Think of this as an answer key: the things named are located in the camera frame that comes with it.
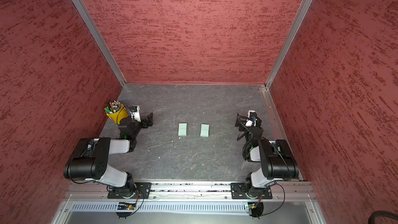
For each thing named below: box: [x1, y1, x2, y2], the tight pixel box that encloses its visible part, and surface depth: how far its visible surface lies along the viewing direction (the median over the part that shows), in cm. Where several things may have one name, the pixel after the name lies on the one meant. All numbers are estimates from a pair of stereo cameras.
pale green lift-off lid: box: [200, 123, 210, 138], surface depth 96 cm
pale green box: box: [178, 122, 188, 137], surface depth 96 cm
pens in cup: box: [104, 100, 121, 114], surface depth 91 cm
